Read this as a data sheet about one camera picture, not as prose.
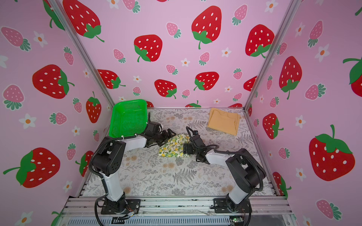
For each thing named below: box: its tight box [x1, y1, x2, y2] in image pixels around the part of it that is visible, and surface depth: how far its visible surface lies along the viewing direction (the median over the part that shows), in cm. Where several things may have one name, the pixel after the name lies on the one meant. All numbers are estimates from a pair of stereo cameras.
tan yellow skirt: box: [207, 107, 241, 136], surface depth 113 cm
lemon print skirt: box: [158, 134, 191, 158], surface depth 97 cm
